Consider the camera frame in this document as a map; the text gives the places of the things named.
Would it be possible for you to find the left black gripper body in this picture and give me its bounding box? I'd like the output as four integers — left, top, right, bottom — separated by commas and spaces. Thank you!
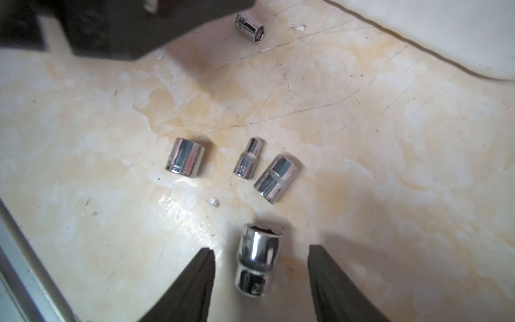
1, 0, 255, 60

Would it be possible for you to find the small stepped chrome socket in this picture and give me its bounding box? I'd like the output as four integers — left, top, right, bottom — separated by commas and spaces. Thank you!
233, 138, 263, 180

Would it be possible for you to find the white plastic storage box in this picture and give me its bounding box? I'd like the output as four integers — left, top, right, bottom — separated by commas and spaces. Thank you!
338, 0, 514, 81

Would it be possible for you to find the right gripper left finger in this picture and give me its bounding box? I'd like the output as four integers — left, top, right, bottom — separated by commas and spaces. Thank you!
140, 248, 215, 321

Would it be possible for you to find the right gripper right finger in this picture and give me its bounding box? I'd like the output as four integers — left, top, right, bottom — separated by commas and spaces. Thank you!
307, 245, 388, 321

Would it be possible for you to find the large chrome socket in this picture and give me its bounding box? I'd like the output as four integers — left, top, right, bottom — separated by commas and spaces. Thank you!
165, 138, 205, 178
235, 224, 283, 298

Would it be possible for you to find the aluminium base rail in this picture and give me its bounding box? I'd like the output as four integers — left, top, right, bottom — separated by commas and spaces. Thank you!
1, 204, 76, 321

